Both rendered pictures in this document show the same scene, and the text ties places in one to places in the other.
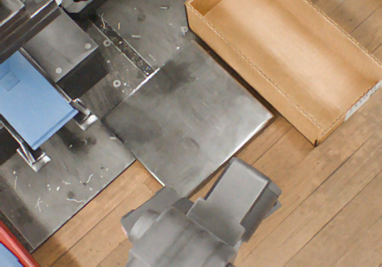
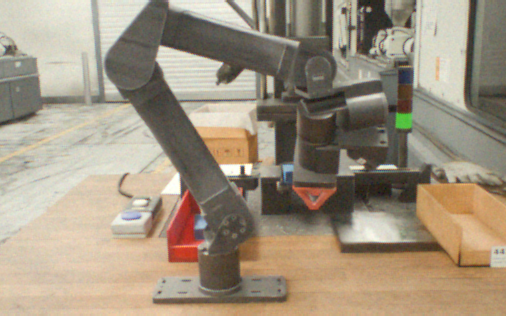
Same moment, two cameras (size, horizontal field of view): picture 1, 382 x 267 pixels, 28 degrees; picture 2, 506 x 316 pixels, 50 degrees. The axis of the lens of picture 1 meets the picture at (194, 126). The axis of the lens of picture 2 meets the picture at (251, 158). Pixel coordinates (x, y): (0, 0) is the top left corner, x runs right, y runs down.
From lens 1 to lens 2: 0.88 m
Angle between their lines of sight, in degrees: 61
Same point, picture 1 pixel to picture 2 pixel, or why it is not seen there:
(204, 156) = (375, 237)
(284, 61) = (467, 237)
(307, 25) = (496, 229)
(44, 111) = not seen: hidden behind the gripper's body
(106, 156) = (319, 229)
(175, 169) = (352, 234)
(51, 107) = not seen: hidden behind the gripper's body
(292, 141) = (442, 260)
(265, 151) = (418, 257)
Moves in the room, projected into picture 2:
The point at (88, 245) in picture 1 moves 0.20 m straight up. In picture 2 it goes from (272, 244) to (270, 139)
